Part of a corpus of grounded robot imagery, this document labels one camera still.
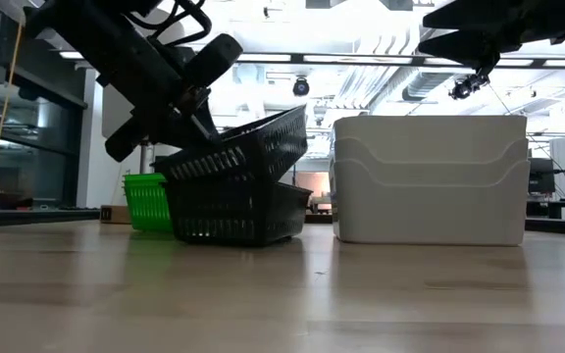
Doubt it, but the black background monitor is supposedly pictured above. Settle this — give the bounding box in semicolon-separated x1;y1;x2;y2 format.
527;157;557;195

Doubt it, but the black overhead camera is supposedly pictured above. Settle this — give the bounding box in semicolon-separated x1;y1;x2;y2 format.
291;76;312;98

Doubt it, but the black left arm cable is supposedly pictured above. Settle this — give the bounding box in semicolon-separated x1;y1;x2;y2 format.
125;0;214;48

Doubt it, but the black hanging device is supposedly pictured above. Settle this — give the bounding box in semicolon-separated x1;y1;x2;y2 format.
448;73;490;101

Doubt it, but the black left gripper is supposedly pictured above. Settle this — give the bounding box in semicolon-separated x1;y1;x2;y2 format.
105;34;243;164

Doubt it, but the black plastic mesh basket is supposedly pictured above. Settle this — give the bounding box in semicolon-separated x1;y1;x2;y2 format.
163;179;313;247
153;103;310;184

